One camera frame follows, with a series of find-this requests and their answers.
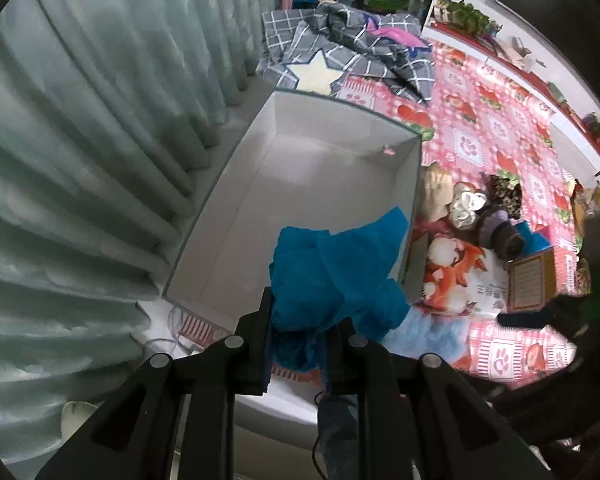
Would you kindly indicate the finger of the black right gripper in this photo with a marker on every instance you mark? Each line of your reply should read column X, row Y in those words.
column 531, row 320

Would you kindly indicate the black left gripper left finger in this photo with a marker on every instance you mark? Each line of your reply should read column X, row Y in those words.
column 254, row 367

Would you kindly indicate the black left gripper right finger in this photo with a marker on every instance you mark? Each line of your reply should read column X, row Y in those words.
column 347, row 368

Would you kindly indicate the light blue fluffy cloth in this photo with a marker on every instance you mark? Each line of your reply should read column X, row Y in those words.
column 422, row 332

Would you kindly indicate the purple dark sock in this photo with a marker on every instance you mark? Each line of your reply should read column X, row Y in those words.
column 496, row 232

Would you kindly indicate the leopard print scrunchie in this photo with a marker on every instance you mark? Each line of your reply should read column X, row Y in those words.
column 503, row 193

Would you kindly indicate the white polka dot scrunchie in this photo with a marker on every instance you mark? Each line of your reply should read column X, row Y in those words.
column 465, row 205

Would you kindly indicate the beige knitted sock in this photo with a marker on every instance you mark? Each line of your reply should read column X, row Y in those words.
column 438, row 192

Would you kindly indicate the pink tissue box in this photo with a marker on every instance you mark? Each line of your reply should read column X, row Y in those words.
column 536, row 279

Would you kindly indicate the orange white tissue pack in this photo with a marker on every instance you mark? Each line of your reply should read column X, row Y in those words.
column 462, row 279

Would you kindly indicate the white storage box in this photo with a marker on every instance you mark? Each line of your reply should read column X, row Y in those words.
column 306, row 161

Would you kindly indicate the pink strawberry paw tablecloth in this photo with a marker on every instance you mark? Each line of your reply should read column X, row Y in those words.
column 478, row 122

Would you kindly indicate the grey plaid star cloth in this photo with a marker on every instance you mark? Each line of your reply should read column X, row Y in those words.
column 315, row 50

